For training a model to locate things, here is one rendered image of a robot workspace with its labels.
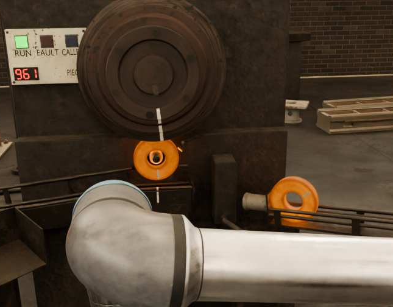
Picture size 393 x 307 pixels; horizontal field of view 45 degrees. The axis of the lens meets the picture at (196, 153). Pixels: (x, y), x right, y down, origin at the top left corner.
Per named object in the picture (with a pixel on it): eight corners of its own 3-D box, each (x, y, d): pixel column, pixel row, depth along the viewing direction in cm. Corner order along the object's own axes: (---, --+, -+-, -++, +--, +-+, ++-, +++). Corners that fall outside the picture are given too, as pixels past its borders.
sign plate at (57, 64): (13, 83, 161) (5, 29, 156) (91, 81, 164) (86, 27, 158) (11, 84, 159) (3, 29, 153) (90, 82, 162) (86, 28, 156)
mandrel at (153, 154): (163, 143, 174) (155, 151, 175) (153, 136, 173) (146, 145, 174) (165, 158, 158) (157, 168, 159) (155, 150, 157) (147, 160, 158)
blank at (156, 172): (130, 137, 161) (130, 140, 158) (176, 132, 162) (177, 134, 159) (136, 179, 166) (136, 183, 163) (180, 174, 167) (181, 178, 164)
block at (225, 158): (209, 212, 179) (209, 152, 171) (231, 211, 180) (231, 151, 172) (214, 226, 169) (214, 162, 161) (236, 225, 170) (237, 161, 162)
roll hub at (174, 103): (192, 20, 143) (202, 110, 152) (99, 31, 141) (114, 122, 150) (195, 21, 138) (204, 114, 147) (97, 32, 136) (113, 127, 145)
